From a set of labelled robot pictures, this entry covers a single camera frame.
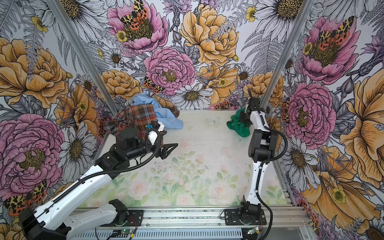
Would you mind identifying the green cloth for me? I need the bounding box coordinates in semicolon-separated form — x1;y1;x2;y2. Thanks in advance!
227;108;251;138

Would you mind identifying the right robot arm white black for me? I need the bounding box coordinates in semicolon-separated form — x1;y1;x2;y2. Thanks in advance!
239;90;280;225

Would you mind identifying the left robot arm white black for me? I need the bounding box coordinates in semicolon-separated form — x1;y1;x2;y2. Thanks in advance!
19;121;178;240

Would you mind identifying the light blue cloth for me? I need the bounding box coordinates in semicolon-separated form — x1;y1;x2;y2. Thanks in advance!
133;94;183;130

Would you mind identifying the red plaid cloth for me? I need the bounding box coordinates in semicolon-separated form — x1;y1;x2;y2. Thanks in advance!
104;104;157;139

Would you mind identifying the brown patterned cloth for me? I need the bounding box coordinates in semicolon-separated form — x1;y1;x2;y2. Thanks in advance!
153;95;180;118

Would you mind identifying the left green circuit board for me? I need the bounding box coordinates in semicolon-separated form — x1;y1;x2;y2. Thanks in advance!
110;229;137;240

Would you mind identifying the green circuit board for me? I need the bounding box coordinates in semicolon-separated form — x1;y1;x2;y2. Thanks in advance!
247;227;260;235
110;229;137;240

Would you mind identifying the right green circuit board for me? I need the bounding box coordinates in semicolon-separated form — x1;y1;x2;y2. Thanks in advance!
247;227;260;235

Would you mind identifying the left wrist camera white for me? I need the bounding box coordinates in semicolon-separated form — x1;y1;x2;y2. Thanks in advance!
147;122;165;145

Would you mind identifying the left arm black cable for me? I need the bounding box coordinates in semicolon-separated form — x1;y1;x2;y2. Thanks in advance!
50;127;162;205

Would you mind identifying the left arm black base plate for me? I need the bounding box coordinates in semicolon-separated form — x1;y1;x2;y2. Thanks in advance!
105;210;144;227

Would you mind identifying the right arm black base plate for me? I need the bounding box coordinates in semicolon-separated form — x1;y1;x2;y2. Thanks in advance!
222;208;267;226

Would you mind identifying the right corner aluminium post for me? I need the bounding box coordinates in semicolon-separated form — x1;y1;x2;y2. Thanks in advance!
260;0;316;108

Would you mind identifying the corner aluminium post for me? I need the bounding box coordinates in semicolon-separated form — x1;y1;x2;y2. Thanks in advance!
47;1;119;116
260;0;316;108

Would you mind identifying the aluminium front rail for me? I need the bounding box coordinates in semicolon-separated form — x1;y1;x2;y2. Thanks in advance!
50;205;313;240

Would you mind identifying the left corner aluminium post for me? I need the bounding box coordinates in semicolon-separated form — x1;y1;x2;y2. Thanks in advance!
47;1;119;116

